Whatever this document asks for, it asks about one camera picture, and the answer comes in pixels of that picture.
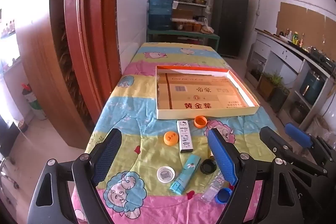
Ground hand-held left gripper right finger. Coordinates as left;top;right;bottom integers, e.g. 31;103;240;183
207;127;303;224

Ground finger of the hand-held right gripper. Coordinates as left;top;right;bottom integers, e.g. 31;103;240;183
259;126;328;178
286;123;336;160

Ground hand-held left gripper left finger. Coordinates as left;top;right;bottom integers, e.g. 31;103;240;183
28;128;123;224

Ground black bottle cap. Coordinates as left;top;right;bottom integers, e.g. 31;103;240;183
200;158;217;174

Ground clear plastic packet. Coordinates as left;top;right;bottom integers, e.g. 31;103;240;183
202;172;226;202

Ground blue bottle cap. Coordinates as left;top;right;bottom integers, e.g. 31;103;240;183
215;187;233;204

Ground teal lighter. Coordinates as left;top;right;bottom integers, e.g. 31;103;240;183
169;156;201;194

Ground orange ribbed bottle cap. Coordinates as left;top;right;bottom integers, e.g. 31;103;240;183
194;115;208;128

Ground white cartoon-print lighter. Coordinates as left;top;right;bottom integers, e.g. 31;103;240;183
176;120;195;153

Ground orange printed-top bottle cap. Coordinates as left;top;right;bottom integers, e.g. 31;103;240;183
163;131;179;146

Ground white bottle cap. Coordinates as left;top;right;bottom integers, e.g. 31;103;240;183
157;165;175;183

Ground shallow orange-rimmed cardboard box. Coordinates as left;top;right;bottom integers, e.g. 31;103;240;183
156;65;260;120

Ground metal cooking pot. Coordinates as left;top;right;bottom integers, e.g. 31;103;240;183
289;101;307;123

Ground dark planter with plant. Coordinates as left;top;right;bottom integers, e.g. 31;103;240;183
270;81;290;113

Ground teal kitchen appliance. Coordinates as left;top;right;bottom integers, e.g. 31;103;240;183
299;69;326;106

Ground brown planter with plant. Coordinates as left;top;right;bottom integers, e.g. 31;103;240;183
259;72;277;102

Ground cartoon sheep printed blanket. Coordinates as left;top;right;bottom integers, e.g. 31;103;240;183
71;42;282;224

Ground gas stove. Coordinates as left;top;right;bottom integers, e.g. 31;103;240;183
307;47;336;71

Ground white kitchen counter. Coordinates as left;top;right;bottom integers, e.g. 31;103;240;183
247;28;336;132

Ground green bottle with red cap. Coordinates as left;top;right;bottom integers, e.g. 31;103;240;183
22;84;46;119

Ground row of condiment bottles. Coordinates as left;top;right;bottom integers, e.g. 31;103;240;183
278;28;306;47

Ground dark chair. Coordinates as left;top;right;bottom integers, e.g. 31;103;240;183
0;119;20;188

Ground dark refrigerator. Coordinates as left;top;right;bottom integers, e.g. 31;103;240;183
211;0;250;58

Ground plastic bag of food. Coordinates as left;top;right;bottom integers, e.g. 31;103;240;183
201;18;214;34

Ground green table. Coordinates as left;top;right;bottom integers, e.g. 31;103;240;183
146;28;220;52

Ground red-brown wooden door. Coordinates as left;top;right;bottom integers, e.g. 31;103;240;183
16;0;121;151

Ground row of preserve jars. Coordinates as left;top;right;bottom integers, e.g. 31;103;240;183
172;21;202;32

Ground blue water jug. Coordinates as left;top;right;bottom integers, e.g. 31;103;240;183
148;0;174;31

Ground cardboard wall sheets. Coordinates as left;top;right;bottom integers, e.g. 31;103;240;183
276;2;336;43

